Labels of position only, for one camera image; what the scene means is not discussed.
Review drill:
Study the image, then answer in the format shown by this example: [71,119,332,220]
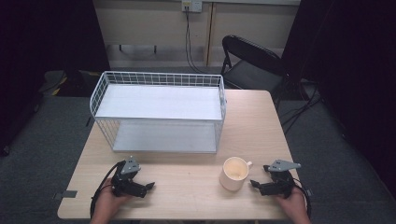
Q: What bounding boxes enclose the white wire shelf rack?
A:
[89,70,228,154]

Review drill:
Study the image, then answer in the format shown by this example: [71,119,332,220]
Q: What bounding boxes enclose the person's right hand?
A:
[274,186,312,224]

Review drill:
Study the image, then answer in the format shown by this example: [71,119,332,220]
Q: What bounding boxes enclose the black folding chair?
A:
[219,35,292,101]

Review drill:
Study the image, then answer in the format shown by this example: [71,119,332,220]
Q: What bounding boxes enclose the grey tape strip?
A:
[51,189,78,201]

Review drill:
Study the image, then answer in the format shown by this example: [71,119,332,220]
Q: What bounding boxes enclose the white cup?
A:
[219,156,253,192]

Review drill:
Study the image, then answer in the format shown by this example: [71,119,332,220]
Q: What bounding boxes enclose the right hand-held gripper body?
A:
[259,159,303,200]

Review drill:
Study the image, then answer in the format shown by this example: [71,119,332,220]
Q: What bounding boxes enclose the black floor cables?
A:
[279,78,326,135]

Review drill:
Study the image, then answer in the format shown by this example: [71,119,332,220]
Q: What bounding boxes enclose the black wall cable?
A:
[184,5,216,76]

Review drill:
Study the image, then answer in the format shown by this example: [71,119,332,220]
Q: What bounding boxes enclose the white wall socket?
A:
[181,0,204,14]

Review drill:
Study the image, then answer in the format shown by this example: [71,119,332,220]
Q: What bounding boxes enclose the person's left hand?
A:
[91,186,133,224]

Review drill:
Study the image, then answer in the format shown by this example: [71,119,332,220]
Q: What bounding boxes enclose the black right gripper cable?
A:
[292,176,314,220]

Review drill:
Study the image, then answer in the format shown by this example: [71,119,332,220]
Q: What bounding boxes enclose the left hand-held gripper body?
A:
[110,156,148,199]

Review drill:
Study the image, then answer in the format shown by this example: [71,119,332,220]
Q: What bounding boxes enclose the grey stand base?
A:
[37,69,102,98]

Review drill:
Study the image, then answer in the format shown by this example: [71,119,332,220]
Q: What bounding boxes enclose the black curtain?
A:
[0,0,112,157]
[281,0,396,190]

